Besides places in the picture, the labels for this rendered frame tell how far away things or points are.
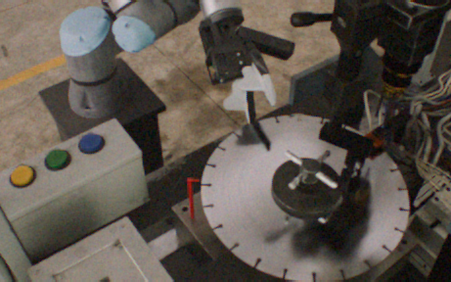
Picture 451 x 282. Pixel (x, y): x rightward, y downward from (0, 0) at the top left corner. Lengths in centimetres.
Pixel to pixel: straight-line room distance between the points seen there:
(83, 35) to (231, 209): 54
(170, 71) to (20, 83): 79
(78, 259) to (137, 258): 9
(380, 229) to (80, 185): 51
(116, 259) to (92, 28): 53
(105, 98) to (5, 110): 140
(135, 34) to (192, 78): 157
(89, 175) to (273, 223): 34
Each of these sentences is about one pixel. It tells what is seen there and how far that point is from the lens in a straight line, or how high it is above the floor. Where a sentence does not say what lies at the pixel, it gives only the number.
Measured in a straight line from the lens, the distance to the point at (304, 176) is 72.
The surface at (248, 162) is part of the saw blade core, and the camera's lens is 80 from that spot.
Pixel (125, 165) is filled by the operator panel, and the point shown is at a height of 88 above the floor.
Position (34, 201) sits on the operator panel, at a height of 90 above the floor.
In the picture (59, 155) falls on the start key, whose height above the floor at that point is 91.
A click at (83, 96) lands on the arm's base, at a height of 80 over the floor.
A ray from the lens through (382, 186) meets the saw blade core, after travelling 80.
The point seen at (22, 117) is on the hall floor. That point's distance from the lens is 245.
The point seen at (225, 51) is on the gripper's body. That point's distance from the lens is 87.
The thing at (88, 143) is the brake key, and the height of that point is 91.
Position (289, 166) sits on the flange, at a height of 96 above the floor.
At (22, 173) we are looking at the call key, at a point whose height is 91.
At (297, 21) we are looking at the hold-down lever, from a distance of 63.
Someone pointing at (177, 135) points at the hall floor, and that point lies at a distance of 217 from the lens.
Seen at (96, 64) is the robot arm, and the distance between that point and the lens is 112.
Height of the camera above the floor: 155
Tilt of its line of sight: 46 degrees down
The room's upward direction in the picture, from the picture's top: straight up
